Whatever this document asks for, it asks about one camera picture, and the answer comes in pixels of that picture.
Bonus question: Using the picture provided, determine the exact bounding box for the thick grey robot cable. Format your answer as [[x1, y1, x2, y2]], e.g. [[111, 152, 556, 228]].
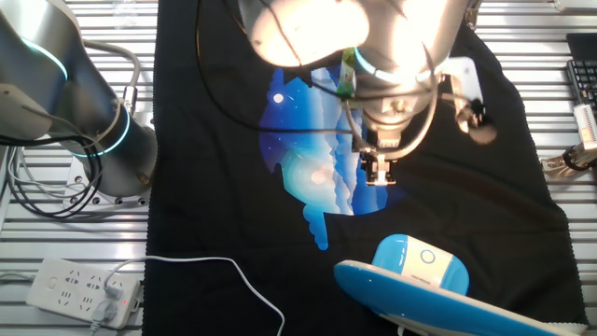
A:
[[82, 39, 143, 116]]

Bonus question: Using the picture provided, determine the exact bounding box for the black cloth with blue print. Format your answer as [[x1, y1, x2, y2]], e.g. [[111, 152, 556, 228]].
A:
[[142, 0, 589, 336]]

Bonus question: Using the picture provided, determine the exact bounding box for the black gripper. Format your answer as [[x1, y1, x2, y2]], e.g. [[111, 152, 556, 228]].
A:
[[357, 133, 405, 187]]

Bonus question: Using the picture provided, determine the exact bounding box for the small white camera box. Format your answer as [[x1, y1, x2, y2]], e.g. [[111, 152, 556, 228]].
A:
[[572, 103, 597, 151]]

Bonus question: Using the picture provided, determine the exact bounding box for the thin white cable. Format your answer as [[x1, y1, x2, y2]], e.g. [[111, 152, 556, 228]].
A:
[[5, 144, 102, 202]]

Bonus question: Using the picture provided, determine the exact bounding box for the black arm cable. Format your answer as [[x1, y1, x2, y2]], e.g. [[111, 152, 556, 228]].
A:
[[194, 0, 360, 137]]

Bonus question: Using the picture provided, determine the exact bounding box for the blue and white plate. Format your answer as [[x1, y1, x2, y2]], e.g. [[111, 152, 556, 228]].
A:
[[333, 232, 590, 336]]

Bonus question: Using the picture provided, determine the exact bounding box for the metal camera clamp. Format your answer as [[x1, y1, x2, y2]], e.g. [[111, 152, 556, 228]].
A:
[[539, 142, 597, 179]]

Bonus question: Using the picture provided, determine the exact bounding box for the clear plastic bag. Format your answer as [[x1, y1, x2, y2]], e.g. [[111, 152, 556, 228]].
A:
[[111, 0, 141, 29]]

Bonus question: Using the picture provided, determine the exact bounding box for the grey power strip cord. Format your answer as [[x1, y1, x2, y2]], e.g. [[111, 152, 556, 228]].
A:
[[0, 271, 37, 284]]

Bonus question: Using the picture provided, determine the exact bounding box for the grey plug with cable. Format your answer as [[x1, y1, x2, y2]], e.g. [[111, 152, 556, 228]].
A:
[[88, 301, 118, 335]]

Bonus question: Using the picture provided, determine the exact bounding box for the black keyboard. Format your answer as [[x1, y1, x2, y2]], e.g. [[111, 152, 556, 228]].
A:
[[566, 59, 597, 113]]

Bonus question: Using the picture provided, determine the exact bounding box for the white cloth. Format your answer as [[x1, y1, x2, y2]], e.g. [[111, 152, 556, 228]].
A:
[[543, 320, 590, 336]]

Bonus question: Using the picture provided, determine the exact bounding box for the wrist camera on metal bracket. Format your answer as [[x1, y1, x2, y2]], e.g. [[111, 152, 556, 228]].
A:
[[438, 55, 499, 146]]

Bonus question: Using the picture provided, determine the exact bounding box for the black cable bundle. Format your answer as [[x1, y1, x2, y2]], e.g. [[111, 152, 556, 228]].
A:
[[0, 133, 104, 220]]

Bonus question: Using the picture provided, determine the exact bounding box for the white lamp power cable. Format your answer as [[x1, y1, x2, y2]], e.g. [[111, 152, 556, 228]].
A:
[[103, 255, 286, 336]]

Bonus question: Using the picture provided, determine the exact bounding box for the black flat pad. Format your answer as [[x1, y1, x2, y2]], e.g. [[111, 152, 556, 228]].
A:
[[565, 32, 597, 62]]

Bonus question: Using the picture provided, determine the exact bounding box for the green tea bottle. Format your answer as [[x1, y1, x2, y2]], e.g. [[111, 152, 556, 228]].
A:
[[336, 46, 359, 100]]

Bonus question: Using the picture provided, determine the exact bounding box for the white power strip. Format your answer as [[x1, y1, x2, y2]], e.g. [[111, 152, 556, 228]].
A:
[[26, 258, 142, 330]]

